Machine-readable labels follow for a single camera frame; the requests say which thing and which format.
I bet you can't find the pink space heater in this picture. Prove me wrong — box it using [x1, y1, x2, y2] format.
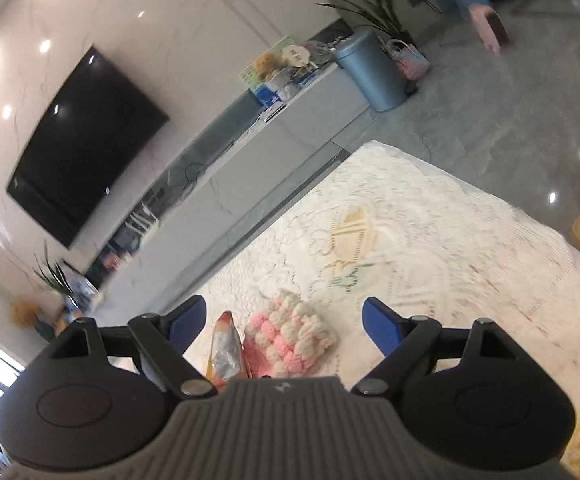
[470, 2, 513, 56]

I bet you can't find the dark vase with yellow flowers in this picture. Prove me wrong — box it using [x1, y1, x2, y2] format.
[10, 295, 58, 338]

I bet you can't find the green printed card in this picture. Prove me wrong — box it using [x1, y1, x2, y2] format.
[240, 35, 296, 91]

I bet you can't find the pastel woven basket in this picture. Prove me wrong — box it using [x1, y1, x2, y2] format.
[385, 39, 431, 80]

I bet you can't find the white router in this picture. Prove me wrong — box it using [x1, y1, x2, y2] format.
[127, 200, 158, 233]

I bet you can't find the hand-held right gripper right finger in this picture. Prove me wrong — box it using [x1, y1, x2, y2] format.
[351, 296, 527, 397]

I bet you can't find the pink white knitted pouch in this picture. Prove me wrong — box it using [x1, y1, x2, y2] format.
[242, 289, 338, 378]

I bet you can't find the blue-grey trash can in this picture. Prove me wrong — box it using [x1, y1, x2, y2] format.
[333, 30, 408, 113]

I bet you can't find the black television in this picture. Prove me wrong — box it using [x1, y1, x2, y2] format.
[6, 45, 171, 250]

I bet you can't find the tall leafy floor plant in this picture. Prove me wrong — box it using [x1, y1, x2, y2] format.
[315, 0, 441, 46]

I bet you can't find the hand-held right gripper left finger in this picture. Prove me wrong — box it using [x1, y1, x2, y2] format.
[49, 294, 219, 402]

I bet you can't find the green potted plant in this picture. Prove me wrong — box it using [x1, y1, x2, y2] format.
[32, 240, 78, 306]

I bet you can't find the white marble TV console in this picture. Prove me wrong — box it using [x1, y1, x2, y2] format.
[62, 67, 371, 311]

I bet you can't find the silver foil snack packet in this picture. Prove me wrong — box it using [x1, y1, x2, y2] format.
[205, 311, 248, 391]

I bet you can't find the round hand fan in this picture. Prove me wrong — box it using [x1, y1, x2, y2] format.
[282, 44, 307, 68]

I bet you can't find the clear plastic bag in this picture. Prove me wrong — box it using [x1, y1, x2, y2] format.
[67, 270, 101, 301]

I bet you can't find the brown teddy bear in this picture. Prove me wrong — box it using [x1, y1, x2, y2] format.
[252, 52, 278, 76]

